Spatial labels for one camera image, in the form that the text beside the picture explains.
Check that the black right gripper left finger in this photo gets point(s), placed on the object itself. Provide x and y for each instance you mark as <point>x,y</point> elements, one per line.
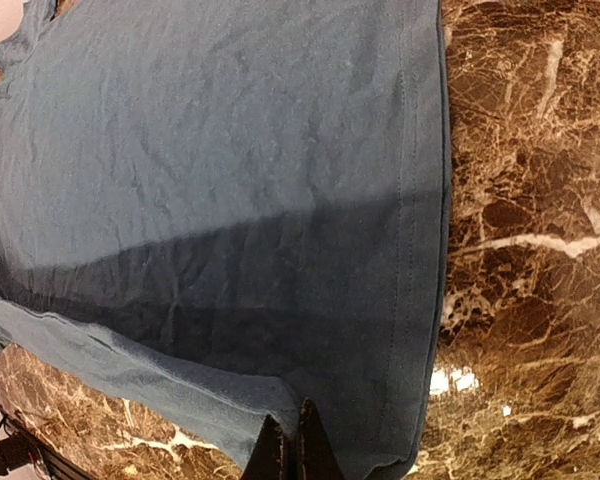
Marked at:
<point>268,459</point>

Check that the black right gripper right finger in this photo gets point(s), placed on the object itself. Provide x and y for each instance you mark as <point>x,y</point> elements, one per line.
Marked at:
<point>315,459</point>

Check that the dark blue garment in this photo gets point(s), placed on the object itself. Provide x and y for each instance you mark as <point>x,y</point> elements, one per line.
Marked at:
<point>220,209</point>

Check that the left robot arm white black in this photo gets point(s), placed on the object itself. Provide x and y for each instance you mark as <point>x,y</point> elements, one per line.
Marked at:
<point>18,448</point>

